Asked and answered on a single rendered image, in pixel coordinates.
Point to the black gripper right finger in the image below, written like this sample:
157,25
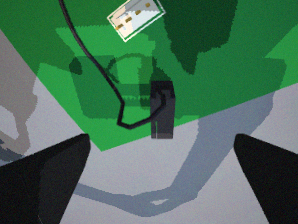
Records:
272,173

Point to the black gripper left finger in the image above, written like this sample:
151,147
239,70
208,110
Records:
37,189

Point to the green circuit board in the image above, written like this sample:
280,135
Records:
219,53

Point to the black fan cable with plug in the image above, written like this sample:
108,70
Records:
162,97

